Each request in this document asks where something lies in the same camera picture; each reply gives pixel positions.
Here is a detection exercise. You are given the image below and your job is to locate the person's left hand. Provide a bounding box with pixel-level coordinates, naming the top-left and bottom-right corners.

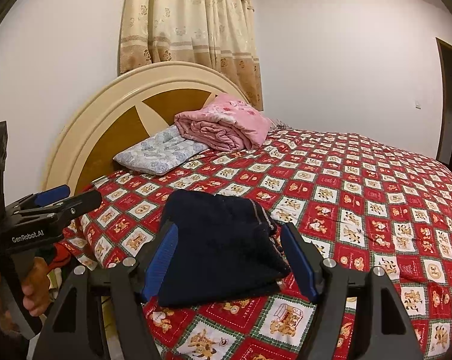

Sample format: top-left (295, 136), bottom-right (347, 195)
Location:
top-left (0, 257), bottom-right (52, 319)

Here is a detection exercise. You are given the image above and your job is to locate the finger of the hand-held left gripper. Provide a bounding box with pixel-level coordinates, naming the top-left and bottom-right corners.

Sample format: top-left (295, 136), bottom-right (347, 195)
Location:
top-left (42, 190), bottom-right (103, 226)
top-left (5, 184), bottom-right (70, 213)

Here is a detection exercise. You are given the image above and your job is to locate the cream and brown headboard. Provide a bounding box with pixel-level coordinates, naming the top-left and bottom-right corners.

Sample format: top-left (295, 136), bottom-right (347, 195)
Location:
top-left (40, 61), bottom-right (249, 196)

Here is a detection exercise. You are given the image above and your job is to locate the beige floral curtain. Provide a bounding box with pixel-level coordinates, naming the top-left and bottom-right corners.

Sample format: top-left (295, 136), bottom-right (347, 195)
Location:
top-left (117, 0), bottom-right (264, 111)

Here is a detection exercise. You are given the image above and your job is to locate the dark blue patterned knit sweater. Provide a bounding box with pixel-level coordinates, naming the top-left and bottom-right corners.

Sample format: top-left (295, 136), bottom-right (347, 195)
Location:
top-left (156, 189), bottom-right (291, 308)

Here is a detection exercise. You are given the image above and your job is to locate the grey floral pillow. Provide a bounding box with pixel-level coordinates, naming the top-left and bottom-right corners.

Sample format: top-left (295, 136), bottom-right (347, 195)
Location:
top-left (114, 125), bottom-right (208, 176)

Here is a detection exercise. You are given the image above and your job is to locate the pink folded quilt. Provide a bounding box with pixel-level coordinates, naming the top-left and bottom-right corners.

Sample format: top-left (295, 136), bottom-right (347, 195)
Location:
top-left (174, 94), bottom-right (273, 152)

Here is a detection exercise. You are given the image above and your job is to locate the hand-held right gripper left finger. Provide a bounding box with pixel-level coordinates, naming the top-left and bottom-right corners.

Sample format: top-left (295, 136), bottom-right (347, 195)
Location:
top-left (31, 220), bottom-right (180, 360)

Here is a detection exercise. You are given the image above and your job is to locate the dark wooden door frame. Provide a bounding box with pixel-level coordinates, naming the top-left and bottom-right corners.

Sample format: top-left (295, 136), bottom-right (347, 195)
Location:
top-left (435, 37), bottom-right (452, 166)

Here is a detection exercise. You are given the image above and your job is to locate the person's red black clothing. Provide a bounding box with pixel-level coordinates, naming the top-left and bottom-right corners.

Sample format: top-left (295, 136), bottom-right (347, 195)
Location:
top-left (48, 242), bottom-right (79, 271)

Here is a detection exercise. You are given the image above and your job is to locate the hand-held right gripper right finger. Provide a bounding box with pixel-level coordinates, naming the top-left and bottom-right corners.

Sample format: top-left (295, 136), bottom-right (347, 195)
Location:
top-left (279, 223), bottom-right (423, 360)

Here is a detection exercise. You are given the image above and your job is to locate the red checked printed blanket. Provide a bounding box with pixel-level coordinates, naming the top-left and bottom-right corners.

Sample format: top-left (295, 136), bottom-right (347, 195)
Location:
top-left (63, 127), bottom-right (452, 360)

